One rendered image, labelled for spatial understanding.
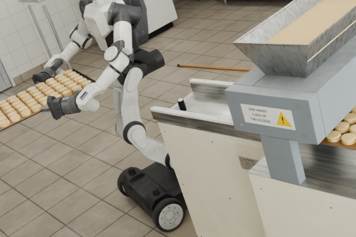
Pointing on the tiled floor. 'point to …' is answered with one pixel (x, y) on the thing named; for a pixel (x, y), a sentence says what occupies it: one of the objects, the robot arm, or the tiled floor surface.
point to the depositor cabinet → (307, 200)
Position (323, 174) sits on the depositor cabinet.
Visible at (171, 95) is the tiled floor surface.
